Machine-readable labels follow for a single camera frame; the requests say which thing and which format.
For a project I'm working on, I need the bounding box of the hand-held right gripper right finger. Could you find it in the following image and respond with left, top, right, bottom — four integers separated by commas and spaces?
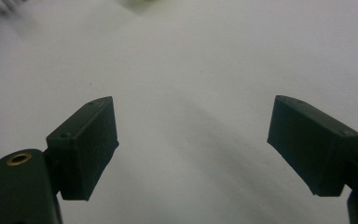
267, 94, 358, 198

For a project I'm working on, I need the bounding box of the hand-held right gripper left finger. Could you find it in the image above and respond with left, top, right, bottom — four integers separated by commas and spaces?
45, 95, 120, 202

